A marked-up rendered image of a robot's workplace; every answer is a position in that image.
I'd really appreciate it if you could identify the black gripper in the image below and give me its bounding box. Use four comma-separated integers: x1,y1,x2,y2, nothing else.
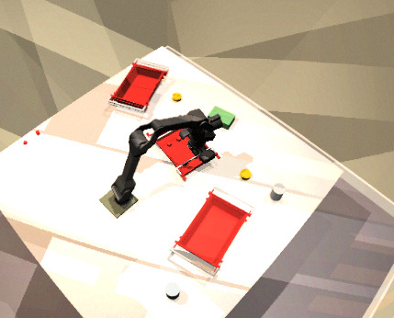
179,128,215,164

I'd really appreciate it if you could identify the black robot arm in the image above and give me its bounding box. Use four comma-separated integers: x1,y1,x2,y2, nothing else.
111,108,223,209

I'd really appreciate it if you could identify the black cylinder with grey top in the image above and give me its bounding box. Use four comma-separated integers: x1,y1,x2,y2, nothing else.
270,183,286,201
165,281,180,300

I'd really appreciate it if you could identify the green rectangular block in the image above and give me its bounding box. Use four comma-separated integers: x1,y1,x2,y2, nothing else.
208,106,236,130

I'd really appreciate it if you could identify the short yellow cylinder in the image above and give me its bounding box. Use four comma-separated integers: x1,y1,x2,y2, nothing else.
241,169,251,180
172,93,182,102

